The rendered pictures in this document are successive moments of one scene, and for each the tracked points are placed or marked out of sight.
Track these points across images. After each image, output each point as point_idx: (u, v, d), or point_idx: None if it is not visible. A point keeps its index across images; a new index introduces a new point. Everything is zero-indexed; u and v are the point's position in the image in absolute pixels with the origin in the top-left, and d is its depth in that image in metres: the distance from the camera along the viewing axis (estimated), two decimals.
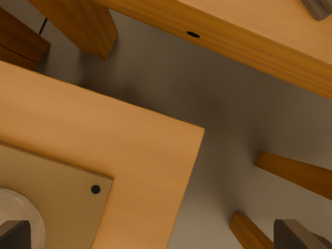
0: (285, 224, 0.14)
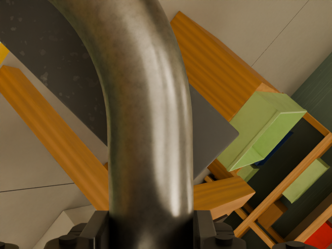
0: (196, 214, 0.15)
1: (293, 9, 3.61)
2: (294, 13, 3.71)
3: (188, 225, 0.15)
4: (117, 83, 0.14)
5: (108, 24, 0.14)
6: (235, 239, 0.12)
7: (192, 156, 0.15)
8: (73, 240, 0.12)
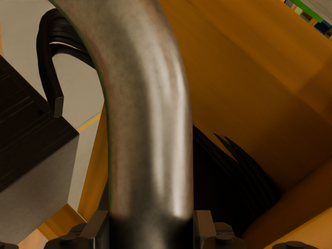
0: (196, 214, 0.15)
1: None
2: None
3: (188, 224, 0.15)
4: (117, 83, 0.14)
5: (108, 24, 0.14)
6: (235, 239, 0.12)
7: (192, 156, 0.15)
8: (73, 240, 0.12)
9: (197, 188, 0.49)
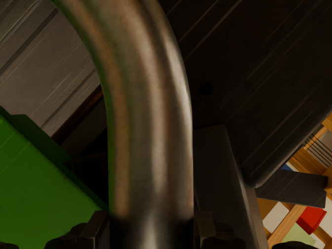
0: (196, 214, 0.15)
1: None
2: None
3: (188, 224, 0.15)
4: (117, 83, 0.14)
5: (108, 24, 0.14)
6: (235, 239, 0.12)
7: (192, 156, 0.15)
8: (73, 240, 0.12)
9: None
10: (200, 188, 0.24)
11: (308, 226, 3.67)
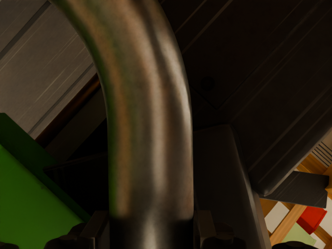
0: (196, 214, 0.15)
1: None
2: None
3: (188, 224, 0.15)
4: (117, 83, 0.14)
5: (108, 24, 0.14)
6: (235, 239, 0.12)
7: (192, 156, 0.15)
8: (73, 240, 0.12)
9: None
10: (202, 197, 0.21)
11: (309, 226, 3.64)
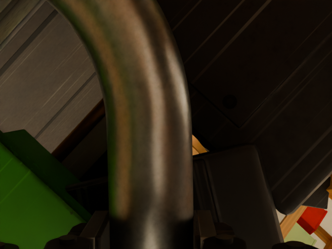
0: (196, 214, 0.15)
1: None
2: None
3: (188, 224, 0.15)
4: (116, 83, 0.14)
5: (107, 24, 0.14)
6: (235, 239, 0.12)
7: (191, 155, 0.15)
8: (73, 240, 0.12)
9: None
10: (228, 219, 0.21)
11: (309, 226, 3.65)
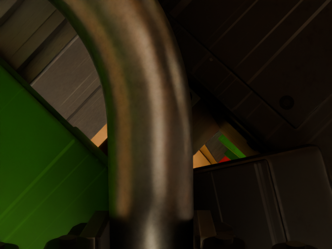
0: (196, 214, 0.15)
1: None
2: None
3: (188, 224, 0.15)
4: (117, 83, 0.14)
5: (108, 24, 0.14)
6: (235, 239, 0.12)
7: (192, 156, 0.15)
8: (73, 240, 0.12)
9: None
10: (291, 220, 0.21)
11: None
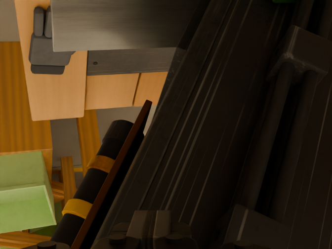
0: (155, 214, 0.15)
1: None
2: None
3: None
4: None
5: None
6: (184, 238, 0.12)
7: None
8: (122, 240, 0.12)
9: None
10: None
11: None
